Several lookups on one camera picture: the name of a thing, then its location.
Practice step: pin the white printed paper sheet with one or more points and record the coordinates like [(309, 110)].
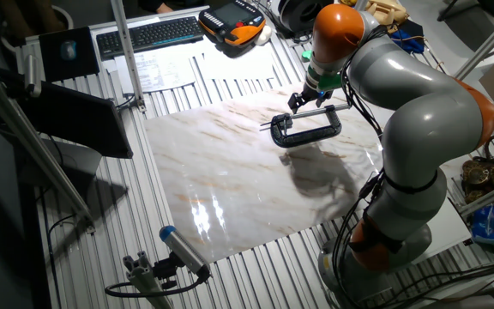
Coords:
[(165, 73), (234, 62), (123, 75)]

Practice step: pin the beige telephone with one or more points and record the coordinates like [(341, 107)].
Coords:
[(386, 12)]

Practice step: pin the orange and black teach pendant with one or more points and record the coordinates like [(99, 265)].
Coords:
[(230, 21)]

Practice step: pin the blue grey computer mouse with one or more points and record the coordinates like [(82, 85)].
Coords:
[(68, 50)]

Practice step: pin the black mouse pad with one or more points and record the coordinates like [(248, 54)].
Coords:
[(50, 60)]

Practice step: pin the black chair base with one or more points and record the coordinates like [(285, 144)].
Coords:
[(491, 6)]

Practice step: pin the silver depth camera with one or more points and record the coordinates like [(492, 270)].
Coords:
[(32, 75)]

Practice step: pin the short aluminium camera mount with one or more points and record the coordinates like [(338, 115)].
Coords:
[(144, 279)]

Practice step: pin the operator bare hand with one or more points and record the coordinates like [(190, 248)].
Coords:
[(164, 7)]

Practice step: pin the black computer keyboard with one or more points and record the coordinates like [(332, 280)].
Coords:
[(150, 36)]

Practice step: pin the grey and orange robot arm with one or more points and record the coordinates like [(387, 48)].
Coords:
[(423, 129)]

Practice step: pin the white marble pattern sheet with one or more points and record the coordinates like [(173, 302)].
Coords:
[(230, 180)]

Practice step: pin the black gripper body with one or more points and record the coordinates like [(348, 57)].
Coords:
[(313, 93)]

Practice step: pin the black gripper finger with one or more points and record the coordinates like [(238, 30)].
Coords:
[(323, 102), (295, 101)]

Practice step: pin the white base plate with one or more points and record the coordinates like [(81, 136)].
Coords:
[(448, 223)]

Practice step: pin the aluminium frame post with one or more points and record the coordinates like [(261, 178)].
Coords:
[(487, 43), (37, 146), (491, 196), (127, 51), (360, 4)]

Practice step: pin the black flat monitor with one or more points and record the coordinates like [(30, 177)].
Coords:
[(75, 120)]

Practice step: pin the blue plastic packet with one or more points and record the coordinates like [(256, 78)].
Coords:
[(490, 225)]

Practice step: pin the silver camera with blue cap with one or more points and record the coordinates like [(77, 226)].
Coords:
[(182, 249)]

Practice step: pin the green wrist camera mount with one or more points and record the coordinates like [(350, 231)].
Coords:
[(330, 81)]

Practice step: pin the black metal C-clamp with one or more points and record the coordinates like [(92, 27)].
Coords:
[(311, 137)]

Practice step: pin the black round spool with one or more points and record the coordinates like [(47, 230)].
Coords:
[(303, 17)]

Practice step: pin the black clock movement box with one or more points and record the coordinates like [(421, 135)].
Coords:
[(282, 123)]

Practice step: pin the long thin black clock hand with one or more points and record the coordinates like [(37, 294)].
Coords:
[(268, 124)]

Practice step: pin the blue cloth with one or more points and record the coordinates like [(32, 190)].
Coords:
[(410, 38)]

